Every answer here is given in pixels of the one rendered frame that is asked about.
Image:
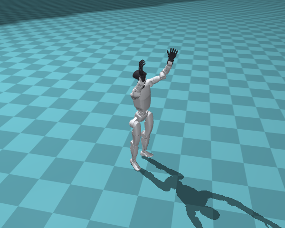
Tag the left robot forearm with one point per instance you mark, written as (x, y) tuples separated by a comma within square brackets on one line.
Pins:
[(167, 68)]

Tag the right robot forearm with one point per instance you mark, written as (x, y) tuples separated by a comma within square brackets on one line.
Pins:
[(139, 86)]

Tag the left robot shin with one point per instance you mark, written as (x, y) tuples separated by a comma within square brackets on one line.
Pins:
[(145, 143)]

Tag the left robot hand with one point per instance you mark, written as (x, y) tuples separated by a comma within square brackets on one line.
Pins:
[(172, 55)]

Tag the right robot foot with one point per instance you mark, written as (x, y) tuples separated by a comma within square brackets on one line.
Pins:
[(135, 165)]

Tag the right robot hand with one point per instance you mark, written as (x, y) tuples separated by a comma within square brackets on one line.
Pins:
[(141, 75)]

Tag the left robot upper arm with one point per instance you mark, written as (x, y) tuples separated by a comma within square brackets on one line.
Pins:
[(156, 79)]

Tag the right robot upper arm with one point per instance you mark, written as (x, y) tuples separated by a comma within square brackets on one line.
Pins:
[(135, 95)]

